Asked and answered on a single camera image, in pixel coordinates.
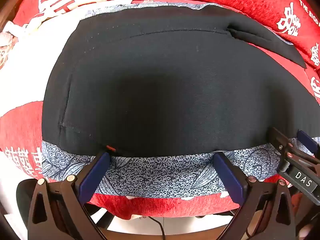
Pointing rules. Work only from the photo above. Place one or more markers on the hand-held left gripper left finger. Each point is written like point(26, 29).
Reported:
point(96, 177)

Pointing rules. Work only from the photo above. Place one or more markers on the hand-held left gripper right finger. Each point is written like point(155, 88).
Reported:
point(228, 177)

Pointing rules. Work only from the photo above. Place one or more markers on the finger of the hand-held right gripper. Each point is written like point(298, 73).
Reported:
point(307, 141)
point(281, 142)

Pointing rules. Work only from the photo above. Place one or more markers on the black pants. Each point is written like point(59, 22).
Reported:
point(160, 80)

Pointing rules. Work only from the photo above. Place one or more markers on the blue-grey leaf print cloth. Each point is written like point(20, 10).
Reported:
point(160, 175)

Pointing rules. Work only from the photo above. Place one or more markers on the white pink cloth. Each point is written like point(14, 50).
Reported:
point(7, 45)

